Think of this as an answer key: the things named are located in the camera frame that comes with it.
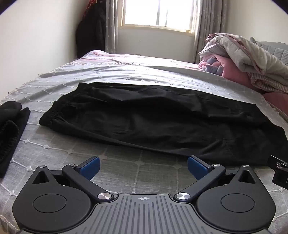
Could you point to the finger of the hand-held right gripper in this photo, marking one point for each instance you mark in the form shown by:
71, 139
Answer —
279, 173

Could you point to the beige quilt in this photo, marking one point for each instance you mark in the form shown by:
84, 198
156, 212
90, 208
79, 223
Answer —
247, 54

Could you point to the hanging black clothing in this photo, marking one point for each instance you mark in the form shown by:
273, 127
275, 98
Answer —
91, 33

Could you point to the pink bed sheet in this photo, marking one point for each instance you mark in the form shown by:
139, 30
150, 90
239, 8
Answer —
101, 56

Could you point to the grey-blue cloth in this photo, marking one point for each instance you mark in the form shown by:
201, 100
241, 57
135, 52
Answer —
212, 65

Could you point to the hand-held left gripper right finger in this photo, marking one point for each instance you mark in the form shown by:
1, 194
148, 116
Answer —
198, 166

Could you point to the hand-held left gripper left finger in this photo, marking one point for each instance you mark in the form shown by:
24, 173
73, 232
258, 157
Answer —
88, 167

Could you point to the black pants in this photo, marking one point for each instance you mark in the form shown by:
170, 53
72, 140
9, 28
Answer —
157, 121

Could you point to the hanging red cloth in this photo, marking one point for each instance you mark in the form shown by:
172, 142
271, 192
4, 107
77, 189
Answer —
88, 7

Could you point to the folded black clothes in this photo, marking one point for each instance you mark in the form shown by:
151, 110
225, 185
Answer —
10, 130

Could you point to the bed with grey grid bedspread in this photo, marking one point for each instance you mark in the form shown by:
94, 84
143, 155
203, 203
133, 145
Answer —
94, 69

